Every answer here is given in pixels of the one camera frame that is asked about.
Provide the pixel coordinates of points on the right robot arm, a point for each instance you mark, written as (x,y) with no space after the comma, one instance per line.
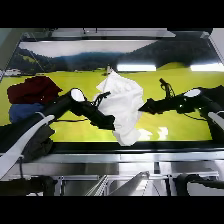
(213,107)

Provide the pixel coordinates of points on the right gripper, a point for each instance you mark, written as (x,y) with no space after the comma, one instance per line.
(155,106)

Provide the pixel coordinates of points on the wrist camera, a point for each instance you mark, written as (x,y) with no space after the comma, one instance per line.
(165,87)
(103,97)

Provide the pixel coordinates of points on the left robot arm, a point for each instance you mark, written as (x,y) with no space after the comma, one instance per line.
(20,146)

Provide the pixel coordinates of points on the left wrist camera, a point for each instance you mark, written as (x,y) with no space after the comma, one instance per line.
(103,97)

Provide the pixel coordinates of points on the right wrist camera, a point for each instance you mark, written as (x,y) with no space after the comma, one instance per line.
(165,87)

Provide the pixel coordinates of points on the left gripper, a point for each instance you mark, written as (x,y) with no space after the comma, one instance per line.
(100,118)

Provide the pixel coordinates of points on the black garment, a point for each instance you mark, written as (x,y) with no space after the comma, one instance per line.
(217,91)

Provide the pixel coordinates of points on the silver frame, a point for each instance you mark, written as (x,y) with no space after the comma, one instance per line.
(100,158)

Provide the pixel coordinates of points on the white shirt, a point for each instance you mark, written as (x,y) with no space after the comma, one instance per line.
(125,100)

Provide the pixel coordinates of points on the dark green garment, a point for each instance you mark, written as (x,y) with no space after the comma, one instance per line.
(40,144)

